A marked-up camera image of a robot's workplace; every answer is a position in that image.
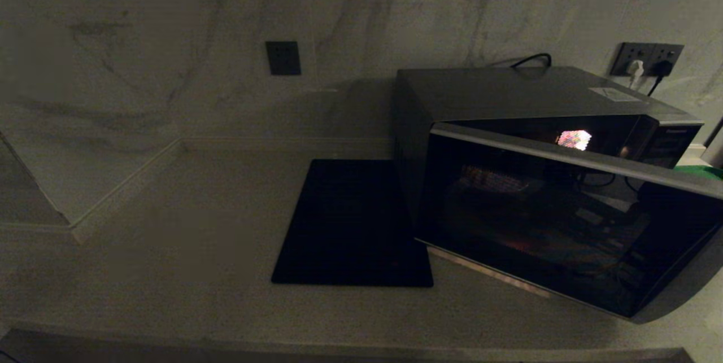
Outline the black single wall socket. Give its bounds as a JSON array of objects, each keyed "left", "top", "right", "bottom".
[{"left": 265, "top": 41, "right": 302, "bottom": 76}]

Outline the black double wall socket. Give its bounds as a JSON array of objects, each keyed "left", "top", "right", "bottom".
[{"left": 610, "top": 42, "right": 684, "bottom": 77}]

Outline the green plastic tray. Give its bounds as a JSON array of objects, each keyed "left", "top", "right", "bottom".
[{"left": 675, "top": 164, "right": 723, "bottom": 181}]

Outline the black curved cable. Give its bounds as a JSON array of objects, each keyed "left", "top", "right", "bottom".
[{"left": 509, "top": 54, "right": 552, "bottom": 69}]

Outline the black induction cooktop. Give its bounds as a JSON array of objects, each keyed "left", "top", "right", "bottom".
[{"left": 271, "top": 160, "right": 434, "bottom": 287}]

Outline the black plug with cable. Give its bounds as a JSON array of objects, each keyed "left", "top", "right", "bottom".
[{"left": 647, "top": 61, "right": 674, "bottom": 97}]

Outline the dark glass microwave door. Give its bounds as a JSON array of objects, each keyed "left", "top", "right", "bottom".
[{"left": 415, "top": 122, "right": 723, "bottom": 324}]

